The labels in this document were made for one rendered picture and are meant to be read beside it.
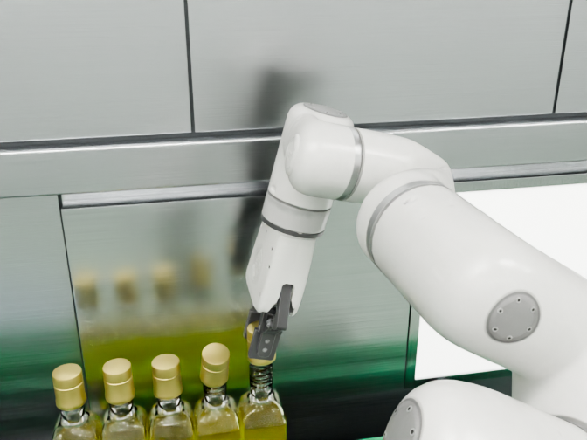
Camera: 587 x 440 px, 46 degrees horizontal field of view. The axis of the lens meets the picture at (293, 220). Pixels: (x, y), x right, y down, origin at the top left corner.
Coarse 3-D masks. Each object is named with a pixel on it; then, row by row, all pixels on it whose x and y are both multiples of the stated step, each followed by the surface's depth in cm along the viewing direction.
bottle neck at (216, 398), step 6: (204, 384) 84; (204, 390) 85; (210, 390) 84; (216, 390) 84; (222, 390) 85; (204, 396) 85; (210, 396) 84; (216, 396) 84; (222, 396) 85; (204, 402) 86; (210, 402) 85; (216, 402) 85; (222, 402) 85; (210, 408) 85; (216, 408) 85
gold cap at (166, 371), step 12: (156, 360) 83; (168, 360) 83; (156, 372) 82; (168, 372) 81; (180, 372) 83; (156, 384) 82; (168, 384) 82; (180, 384) 84; (156, 396) 83; (168, 396) 83
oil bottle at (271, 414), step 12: (276, 396) 88; (240, 408) 88; (252, 408) 86; (264, 408) 86; (276, 408) 86; (240, 420) 88; (252, 420) 85; (264, 420) 86; (276, 420) 86; (252, 432) 86; (264, 432) 86; (276, 432) 87
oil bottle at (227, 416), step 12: (228, 396) 88; (204, 408) 86; (228, 408) 86; (204, 420) 84; (216, 420) 85; (228, 420) 85; (204, 432) 85; (216, 432) 85; (228, 432) 85; (240, 432) 86
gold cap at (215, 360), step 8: (216, 344) 83; (208, 352) 82; (216, 352) 82; (224, 352) 82; (208, 360) 81; (216, 360) 81; (224, 360) 81; (208, 368) 82; (216, 368) 81; (224, 368) 82; (200, 376) 84; (208, 376) 82; (216, 376) 82; (224, 376) 83; (208, 384) 83; (216, 384) 83
